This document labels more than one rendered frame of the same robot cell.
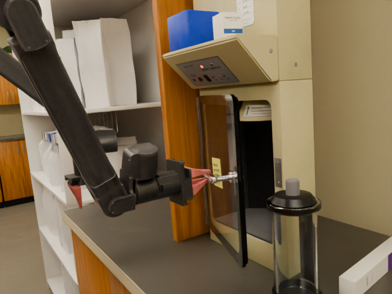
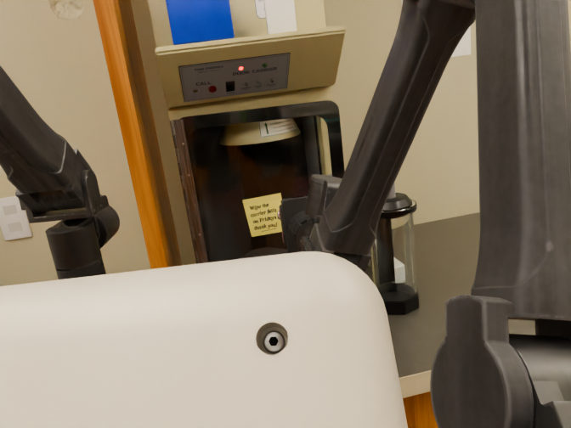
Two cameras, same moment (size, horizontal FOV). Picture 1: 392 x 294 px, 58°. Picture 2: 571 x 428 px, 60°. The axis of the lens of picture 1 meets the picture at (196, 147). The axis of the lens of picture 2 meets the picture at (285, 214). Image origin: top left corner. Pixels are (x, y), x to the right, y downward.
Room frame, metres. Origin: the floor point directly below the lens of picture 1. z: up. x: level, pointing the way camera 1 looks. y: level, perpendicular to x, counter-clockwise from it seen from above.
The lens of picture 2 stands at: (0.52, 0.78, 1.46)
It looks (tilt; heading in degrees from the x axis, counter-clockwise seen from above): 16 degrees down; 293
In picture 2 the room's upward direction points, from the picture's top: 7 degrees counter-clockwise
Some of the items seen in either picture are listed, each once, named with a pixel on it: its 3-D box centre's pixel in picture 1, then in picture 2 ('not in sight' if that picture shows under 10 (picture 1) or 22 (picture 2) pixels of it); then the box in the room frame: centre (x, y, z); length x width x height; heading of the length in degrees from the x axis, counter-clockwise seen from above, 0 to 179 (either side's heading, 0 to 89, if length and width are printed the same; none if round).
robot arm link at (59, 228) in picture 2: not in sight; (76, 242); (1.01, 0.32, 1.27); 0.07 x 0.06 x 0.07; 112
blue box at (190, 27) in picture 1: (193, 32); (198, 16); (0.97, -0.02, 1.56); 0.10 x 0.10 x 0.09; 33
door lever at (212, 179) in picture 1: (216, 175); not in sight; (0.83, -0.04, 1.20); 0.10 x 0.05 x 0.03; 13
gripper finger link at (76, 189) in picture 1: (83, 192); not in sight; (1.00, 0.33, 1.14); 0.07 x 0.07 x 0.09; 33
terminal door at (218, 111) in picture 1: (219, 172); (268, 213); (0.91, -0.05, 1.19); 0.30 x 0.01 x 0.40; 13
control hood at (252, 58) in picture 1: (214, 66); (252, 68); (0.90, -0.06, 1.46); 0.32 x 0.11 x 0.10; 33
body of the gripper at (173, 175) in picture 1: (167, 184); (308, 230); (0.79, 0.07, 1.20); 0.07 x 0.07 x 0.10; 33
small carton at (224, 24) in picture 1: (227, 28); (279, 16); (0.85, -0.09, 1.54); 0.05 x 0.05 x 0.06; 23
